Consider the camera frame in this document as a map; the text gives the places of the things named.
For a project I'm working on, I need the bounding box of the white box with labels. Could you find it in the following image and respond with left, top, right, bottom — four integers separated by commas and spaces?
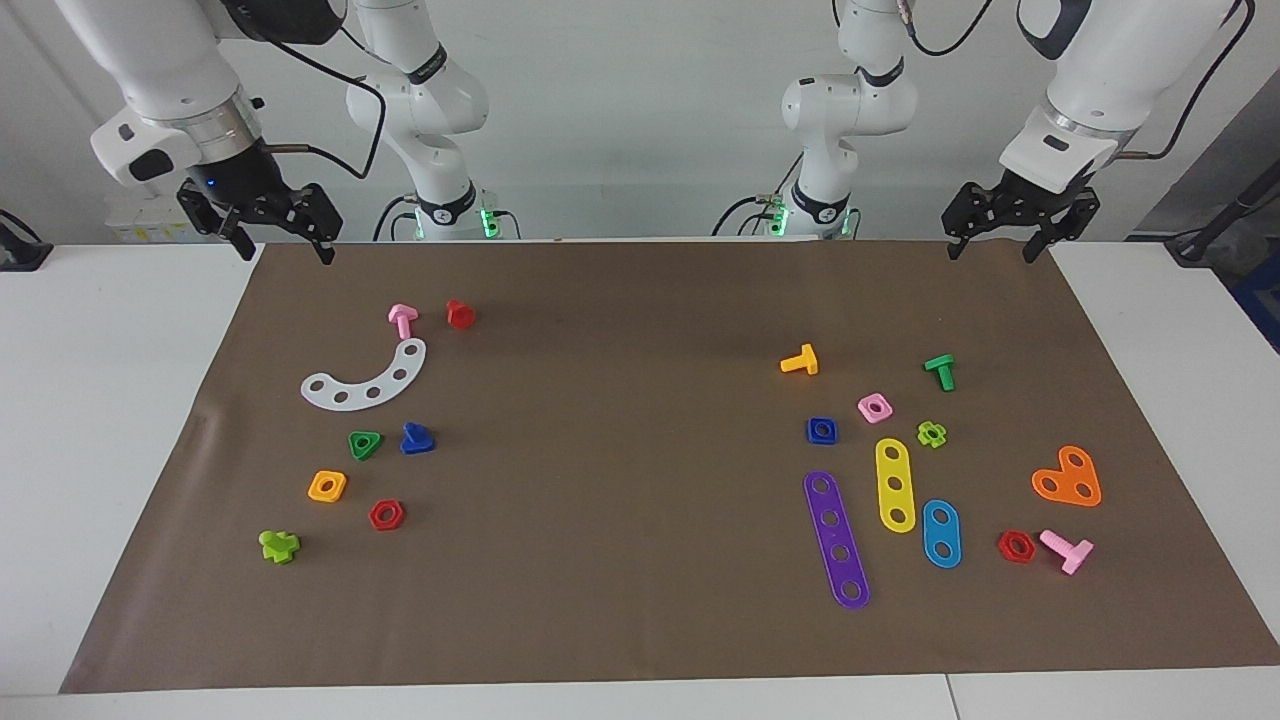
105, 190, 201, 244

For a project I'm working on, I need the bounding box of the white curved perforated strip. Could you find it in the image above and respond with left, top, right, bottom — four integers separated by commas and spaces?
300, 338, 428, 412

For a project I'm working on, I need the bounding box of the black stand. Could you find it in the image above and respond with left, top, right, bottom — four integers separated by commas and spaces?
1165, 160, 1280, 267

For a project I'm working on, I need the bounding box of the black clamp device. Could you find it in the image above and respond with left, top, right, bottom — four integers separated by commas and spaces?
0, 208, 53, 273

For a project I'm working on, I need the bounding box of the yellow three-hole strip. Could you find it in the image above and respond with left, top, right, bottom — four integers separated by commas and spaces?
875, 438, 918, 534

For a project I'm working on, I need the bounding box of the orange heart-shaped plate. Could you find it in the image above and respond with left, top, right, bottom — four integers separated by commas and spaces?
1031, 445, 1103, 508

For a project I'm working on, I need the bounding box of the blue crate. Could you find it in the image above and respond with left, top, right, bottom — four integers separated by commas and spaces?
1232, 275, 1280, 353

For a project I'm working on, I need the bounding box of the blue two-hole strip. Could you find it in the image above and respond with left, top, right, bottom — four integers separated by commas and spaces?
922, 499, 963, 569

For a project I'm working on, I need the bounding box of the purple four-hole strip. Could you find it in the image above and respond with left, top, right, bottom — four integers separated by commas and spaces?
803, 470, 871, 610

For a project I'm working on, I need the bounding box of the brown paper table mat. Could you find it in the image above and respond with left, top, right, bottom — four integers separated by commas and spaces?
60, 238, 1280, 694

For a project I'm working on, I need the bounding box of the black base cable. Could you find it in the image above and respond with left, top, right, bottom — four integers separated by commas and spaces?
373, 193, 421, 242
712, 195, 791, 238

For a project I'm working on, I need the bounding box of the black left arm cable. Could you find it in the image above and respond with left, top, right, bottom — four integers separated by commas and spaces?
905, 0, 1256, 161

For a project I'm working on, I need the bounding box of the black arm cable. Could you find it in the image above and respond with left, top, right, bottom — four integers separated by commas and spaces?
905, 0, 1256, 161
215, 0, 389, 181

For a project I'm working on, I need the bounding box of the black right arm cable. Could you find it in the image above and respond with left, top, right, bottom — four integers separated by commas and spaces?
215, 0, 389, 181

